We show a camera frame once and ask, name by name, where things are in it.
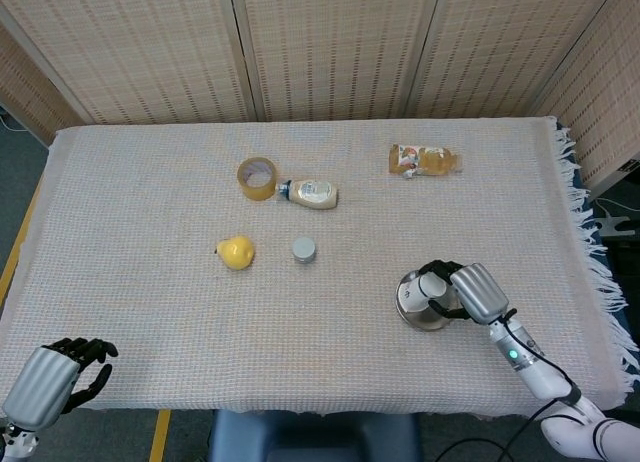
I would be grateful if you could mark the white metal stand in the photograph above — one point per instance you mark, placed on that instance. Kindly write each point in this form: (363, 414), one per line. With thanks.
(615, 226)

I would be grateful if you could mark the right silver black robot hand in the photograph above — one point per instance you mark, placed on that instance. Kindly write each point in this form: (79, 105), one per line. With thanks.
(482, 292)

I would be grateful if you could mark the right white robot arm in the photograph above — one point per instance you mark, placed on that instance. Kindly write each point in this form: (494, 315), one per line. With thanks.
(532, 372)

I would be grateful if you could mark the mayonnaise squeeze bottle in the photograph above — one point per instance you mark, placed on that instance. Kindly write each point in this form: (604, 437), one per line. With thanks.
(315, 194)

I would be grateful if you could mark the yellow pear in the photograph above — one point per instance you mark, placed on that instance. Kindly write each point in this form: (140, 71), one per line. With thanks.
(235, 253)

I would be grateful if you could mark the orange snack packet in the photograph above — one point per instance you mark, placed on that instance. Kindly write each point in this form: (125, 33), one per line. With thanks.
(425, 161)

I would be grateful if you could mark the brown packing tape roll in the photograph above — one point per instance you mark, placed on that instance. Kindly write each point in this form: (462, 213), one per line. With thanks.
(257, 189)

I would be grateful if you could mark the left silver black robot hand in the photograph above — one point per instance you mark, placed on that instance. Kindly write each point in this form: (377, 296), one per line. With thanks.
(40, 387)

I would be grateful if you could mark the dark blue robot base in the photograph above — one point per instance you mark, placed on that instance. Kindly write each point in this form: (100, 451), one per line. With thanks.
(310, 437)

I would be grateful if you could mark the woven bamboo screen panel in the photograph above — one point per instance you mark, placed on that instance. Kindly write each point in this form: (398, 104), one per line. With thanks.
(600, 97)
(335, 47)
(135, 47)
(500, 47)
(25, 92)

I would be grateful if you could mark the small grey lidded jar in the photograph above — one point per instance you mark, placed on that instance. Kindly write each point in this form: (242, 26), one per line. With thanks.
(305, 250)

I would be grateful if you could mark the steel round bowl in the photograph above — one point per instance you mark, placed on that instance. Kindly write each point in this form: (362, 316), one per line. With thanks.
(425, 321)

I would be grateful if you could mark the white waffle weave tablecloth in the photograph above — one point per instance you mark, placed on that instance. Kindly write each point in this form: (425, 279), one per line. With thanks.
(200, 312)

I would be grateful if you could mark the white paper cup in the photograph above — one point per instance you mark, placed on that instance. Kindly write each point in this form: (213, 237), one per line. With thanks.
(425, 292)

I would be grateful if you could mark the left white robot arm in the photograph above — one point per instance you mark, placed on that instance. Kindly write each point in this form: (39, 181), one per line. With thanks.
(15, 444)

